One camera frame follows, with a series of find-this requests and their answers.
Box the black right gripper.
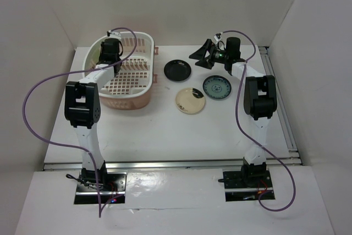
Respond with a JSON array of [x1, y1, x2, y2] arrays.
[[189, 39, 229, 70]]

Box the blue floral plate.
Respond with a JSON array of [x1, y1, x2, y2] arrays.
[[202, 75, 232, 100]]

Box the cream plate with black motif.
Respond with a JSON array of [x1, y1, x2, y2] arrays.
[[175, 88, 206, 114]]

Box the green plate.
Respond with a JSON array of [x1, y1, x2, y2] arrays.
[[90, 48, 100, 69]]

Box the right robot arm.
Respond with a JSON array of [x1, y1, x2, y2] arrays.
[[189, 36, 277, 188]]

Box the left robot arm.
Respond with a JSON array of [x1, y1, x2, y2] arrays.
[[64, 38, 123, 190]]

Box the white pink dish rack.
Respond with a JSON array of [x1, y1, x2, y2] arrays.
[[99, 31, 158, 110]]

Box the aluminium side rail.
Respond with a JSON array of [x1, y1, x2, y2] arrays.
[[258, 45, 300, 159]]

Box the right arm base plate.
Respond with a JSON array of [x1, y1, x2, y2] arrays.
[[217, 170, 275, 202]]

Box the aluminium front rail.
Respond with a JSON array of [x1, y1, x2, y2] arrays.
[[43, 156, 302, 172]]

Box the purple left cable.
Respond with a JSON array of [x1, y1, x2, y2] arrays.
[[22, 27, 138, 218]]

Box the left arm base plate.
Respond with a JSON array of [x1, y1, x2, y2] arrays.
[[70, 172, 127, 205]]

